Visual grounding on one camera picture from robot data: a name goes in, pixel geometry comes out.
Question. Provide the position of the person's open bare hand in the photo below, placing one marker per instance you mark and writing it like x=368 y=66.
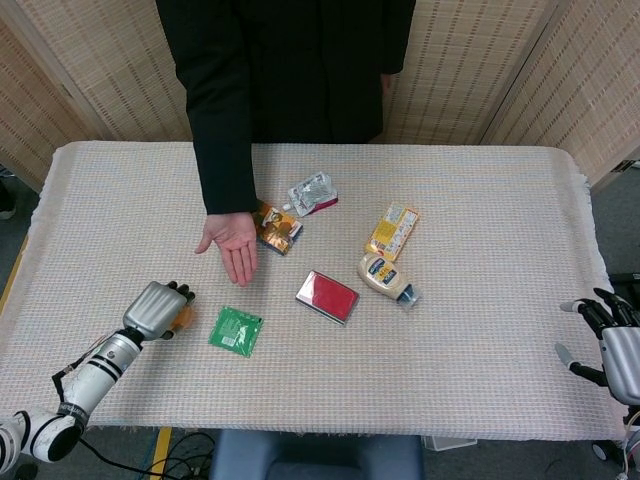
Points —
x=235 y=245

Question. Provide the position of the person's hanging bare hand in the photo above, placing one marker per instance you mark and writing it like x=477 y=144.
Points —
x=385 y=84

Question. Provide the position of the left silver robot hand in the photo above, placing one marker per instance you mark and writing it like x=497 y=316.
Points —
x=152 y=312

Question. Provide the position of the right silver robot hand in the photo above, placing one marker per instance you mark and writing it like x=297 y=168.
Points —
x=622 y=365

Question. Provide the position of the orange jelly cup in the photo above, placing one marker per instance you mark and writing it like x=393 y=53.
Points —
x=186 y=316

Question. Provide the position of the black sleeved person forearm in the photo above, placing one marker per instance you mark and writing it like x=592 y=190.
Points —
x=225 y=165

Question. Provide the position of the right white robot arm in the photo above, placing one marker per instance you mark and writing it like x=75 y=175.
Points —
x=634 y=440

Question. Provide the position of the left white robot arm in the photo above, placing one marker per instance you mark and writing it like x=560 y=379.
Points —
x=90 y=382

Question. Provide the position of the orange foil snack packet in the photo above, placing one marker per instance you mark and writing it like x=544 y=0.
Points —
x=279 y=234

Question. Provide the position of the black device beside table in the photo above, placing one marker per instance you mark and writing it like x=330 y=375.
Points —
x=625 y=284

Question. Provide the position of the person torso in black coat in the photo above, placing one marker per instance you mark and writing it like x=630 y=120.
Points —
x=305 y=65

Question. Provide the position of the green foil sachet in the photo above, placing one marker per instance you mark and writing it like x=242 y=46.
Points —
x=235 y=331

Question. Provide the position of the silver spout pouch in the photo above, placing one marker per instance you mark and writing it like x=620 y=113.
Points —
x=312 y=195

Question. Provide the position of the red flat box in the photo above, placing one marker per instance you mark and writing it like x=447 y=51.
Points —
x=328 y=297

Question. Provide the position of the yellow snack package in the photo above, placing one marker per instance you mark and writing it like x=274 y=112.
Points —
x=392 y=232

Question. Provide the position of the mayonnaise squeeze bottle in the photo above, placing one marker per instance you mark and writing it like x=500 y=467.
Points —
x=382 y=276

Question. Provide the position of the white box under table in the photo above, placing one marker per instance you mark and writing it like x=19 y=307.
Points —
x=450 y=442

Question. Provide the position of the white woven tablecloth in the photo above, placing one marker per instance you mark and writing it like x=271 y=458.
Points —
x=400 y=370

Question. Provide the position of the blue padded chair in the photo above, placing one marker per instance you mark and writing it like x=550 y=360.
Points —
x=315 y=457

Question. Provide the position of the bamboo folding screen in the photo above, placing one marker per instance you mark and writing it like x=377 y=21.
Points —
x=100 y=60

